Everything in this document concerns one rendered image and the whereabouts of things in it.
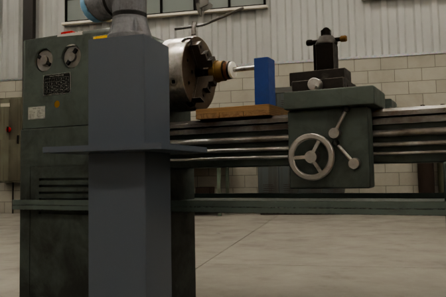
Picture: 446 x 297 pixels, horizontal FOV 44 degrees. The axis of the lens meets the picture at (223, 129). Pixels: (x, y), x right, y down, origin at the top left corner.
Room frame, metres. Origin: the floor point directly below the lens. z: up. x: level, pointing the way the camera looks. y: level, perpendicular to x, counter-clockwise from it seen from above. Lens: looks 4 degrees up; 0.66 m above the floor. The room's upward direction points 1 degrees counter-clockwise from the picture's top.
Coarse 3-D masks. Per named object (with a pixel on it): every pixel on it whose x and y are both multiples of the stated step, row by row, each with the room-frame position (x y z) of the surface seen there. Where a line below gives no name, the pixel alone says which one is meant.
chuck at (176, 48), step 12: (192, 36) 2.24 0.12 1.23; (180, 48) 2.18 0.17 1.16; (204, 48) 2.34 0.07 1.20; (180, 60) 2.16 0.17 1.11; (192, 60) 2.24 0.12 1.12; (180, 72) 2.16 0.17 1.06; (192, 72) 2.24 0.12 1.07; (180, 84) 2.17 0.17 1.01; (192, 84) 2.23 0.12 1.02; (180, 96) 2.21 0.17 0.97; (180, 108) 2.28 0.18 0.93; (192, 108) 2.26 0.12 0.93; (204, 108) 2.33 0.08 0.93
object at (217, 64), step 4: (216, 60) 2.25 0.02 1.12; (212, 64) 2.22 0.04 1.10; (216, 64) 2.22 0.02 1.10; (220, 64) 2.21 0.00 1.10; (224, 64) 2.21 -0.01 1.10; (208, 68) 2.24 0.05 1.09; (212, 68) 2.22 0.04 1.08; (216, 68) 2.21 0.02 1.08; (220, 68) 2.21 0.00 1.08; (224, 68) 2.20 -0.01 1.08; (208, 72) 2.24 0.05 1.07; (212, 72) 2.22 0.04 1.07; (216, 72) 2.22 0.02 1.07; (220, 72) 2.21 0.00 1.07; (224, 72) 2.21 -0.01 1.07; (216, 76) 2.23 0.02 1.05; (220, 76) 2.22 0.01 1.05; (224, 76) 2.22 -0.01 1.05; (228, 76) 2.21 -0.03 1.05; (216, 80) 2.24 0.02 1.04; (220, 80) 2.24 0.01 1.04; (224, 80) 2.24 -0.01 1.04
